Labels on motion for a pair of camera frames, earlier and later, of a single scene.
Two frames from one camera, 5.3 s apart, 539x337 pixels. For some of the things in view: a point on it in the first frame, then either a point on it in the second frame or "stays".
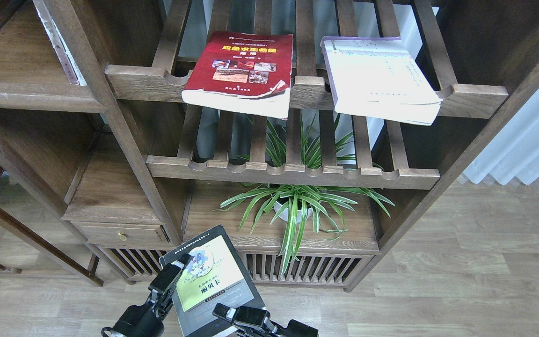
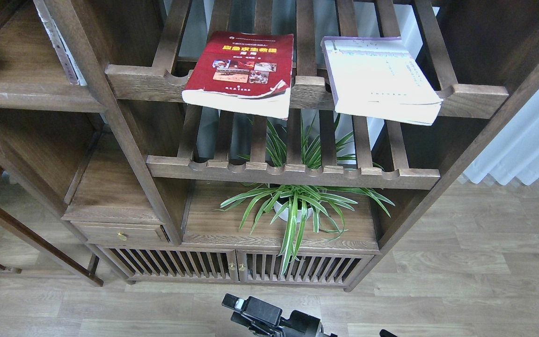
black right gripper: (260, 318) to (299, 324)
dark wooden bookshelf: (319, 131) stays
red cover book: (244, 73) stays
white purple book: (379, 77) stays
